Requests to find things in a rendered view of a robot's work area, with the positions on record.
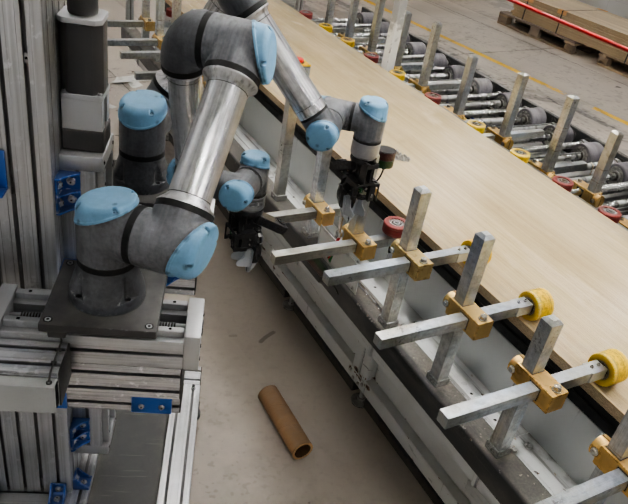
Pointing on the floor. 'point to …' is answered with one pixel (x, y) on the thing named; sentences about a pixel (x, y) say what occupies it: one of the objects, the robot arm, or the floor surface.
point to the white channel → (394, 34)
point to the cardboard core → (285, 422)
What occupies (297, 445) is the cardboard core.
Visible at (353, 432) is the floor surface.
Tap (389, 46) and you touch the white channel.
